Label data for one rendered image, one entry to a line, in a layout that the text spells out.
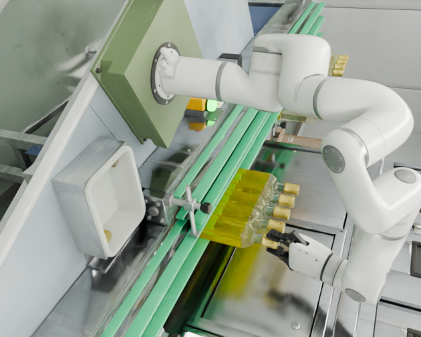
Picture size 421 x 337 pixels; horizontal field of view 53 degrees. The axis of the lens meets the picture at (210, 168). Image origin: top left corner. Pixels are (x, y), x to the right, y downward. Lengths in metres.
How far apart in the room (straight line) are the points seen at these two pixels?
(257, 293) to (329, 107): 0.60
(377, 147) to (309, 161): 0.98
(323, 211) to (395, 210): 0.74
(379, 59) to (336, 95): 6.42
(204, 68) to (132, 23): 0.20
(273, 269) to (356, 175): 0.60
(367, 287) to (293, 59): 0.48
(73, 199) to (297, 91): 0.51
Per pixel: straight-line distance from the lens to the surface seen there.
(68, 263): 1.05
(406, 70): 7.27
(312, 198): 1.55
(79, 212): 0.95
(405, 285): 1.35
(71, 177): 0.92
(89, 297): 1.04
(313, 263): 1.10
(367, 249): 0.91
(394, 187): 0.78
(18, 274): 0.94
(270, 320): 1.17
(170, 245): 1.12
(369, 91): 0.80
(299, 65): 0.87
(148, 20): 1.03
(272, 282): 1.24
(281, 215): 1.23
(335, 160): 0.74
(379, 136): 0.76
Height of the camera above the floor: 1.36
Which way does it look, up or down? 21 degrees down
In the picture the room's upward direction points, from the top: 100 degrees clockwise
